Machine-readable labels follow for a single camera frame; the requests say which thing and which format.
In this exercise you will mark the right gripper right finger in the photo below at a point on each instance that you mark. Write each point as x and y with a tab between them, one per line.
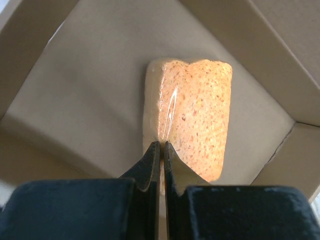
197	210

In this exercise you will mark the orange sponge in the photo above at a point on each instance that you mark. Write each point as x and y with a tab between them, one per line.
188	105

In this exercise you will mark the large brown cardboard box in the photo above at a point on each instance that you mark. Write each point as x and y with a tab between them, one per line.
72	85

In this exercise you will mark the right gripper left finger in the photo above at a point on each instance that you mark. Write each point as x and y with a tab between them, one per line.
124	208

